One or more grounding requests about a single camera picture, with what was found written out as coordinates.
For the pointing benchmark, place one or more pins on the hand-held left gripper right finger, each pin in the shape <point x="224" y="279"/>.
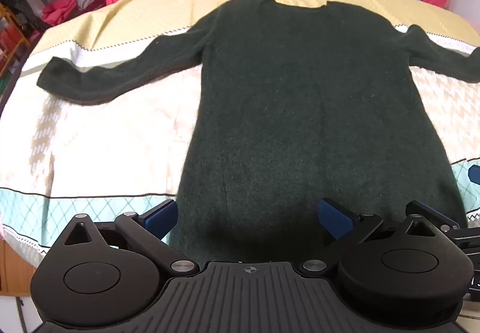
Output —
<point x="333" y="220"/>

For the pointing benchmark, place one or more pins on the yellow and white patterned blanket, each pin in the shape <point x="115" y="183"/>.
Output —
<point x="112" y="138"/>

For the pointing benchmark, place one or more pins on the wooden bed frame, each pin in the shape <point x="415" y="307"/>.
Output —
<point x="15" y="269"/>

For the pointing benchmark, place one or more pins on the cluttered wooden shelf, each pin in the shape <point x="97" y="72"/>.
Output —
<point x="13" y="32"/>

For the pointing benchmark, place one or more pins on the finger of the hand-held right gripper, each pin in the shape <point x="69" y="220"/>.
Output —
<point x="433" y="214"/>
<point x="475" y="172"/>

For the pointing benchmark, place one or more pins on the dark red handbag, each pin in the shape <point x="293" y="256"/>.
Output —
<point x="93" y="4"/>

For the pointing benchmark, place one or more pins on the dark green sweater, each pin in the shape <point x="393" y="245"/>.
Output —
<point x="300" y="111"/>

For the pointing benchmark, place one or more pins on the red bag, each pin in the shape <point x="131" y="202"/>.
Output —
<point x="58" y="10"/>

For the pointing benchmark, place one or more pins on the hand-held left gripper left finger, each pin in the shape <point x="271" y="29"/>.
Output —
<point x="163" y="218"/>

